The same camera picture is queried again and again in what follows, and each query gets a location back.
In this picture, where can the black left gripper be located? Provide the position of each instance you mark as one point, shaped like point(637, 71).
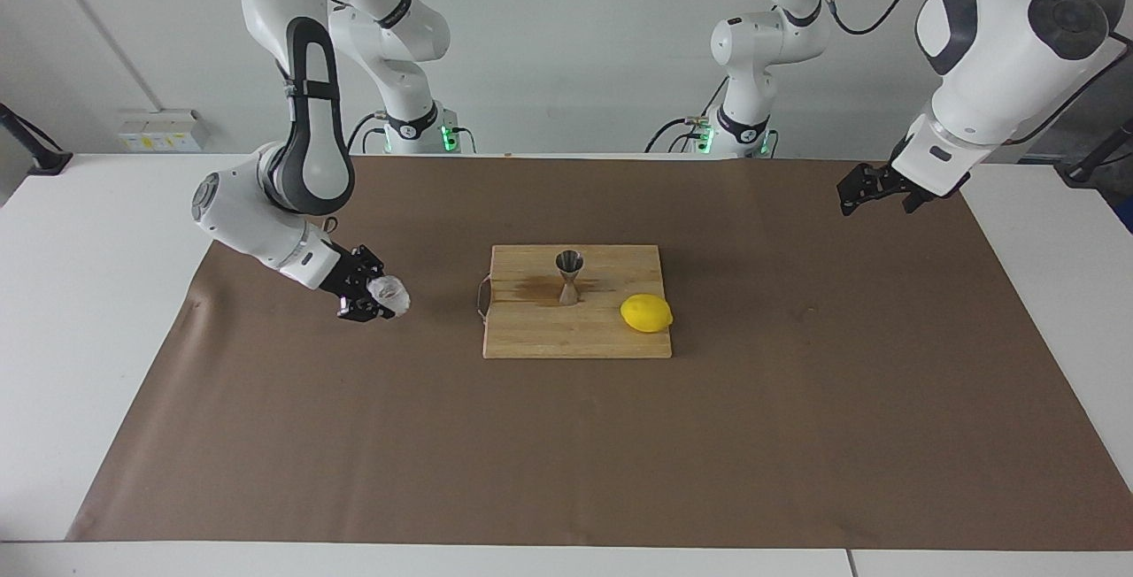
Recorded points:
point(896, 180)

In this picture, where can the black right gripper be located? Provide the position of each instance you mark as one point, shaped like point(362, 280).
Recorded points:
point(347, 274)

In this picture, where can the clear textured glass cup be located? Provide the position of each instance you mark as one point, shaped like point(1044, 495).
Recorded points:
point(391, 296)

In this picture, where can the steel double jigger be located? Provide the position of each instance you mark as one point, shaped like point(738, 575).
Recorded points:
point(568, 280)

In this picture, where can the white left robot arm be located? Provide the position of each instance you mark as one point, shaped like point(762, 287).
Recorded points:
point(991, 73)

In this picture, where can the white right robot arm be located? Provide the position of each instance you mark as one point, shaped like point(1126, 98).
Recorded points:
point(257, 223)

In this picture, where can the wooden cutting board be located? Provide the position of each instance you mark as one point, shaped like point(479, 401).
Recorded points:
point(549, 338)

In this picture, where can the black stand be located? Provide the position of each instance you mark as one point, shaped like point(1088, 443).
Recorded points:
point(40, 157)
point(1093, 161)

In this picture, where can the dark grey panel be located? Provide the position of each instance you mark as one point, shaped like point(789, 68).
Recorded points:
point(1098, 117)

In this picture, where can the brown paper table mat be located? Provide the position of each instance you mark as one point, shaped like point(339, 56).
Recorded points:
point(566, 435)

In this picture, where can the yellow lemon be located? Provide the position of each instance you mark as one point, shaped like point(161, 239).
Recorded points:
point(646, 313)

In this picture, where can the white wall outlet box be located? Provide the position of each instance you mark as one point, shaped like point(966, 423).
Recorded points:
point(159, 133)

